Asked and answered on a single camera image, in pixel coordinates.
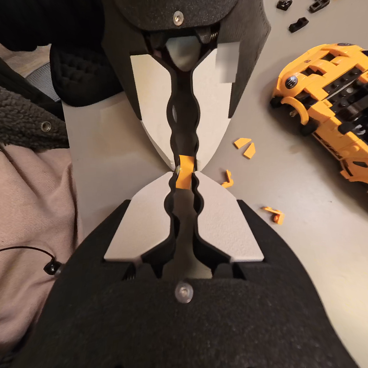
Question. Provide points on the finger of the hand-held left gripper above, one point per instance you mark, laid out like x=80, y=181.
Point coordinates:
x=212, y=115
x=152, y=95

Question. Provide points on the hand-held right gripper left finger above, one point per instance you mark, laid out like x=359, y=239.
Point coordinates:
x=141, y=224

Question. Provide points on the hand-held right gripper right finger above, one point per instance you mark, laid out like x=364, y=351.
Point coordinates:
x=230, y=227

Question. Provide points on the orange lego plate piece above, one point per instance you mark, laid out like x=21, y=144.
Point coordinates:
x=277, y=217

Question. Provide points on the orange lego tile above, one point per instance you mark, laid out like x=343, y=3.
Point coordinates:
x=184, y=172

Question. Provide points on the pile of small lego parts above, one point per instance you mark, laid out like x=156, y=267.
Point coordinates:
x=299, y=24

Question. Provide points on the orange lego car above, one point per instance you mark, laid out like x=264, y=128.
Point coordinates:
x=316, y=74

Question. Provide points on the black round mesh pad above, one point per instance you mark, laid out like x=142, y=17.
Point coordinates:
x=83, y=80

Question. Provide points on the black fleece jacket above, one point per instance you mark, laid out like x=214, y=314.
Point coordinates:
x=26, y=120

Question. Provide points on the orange lego bracket piece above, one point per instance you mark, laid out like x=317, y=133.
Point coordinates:
x=228, y=182

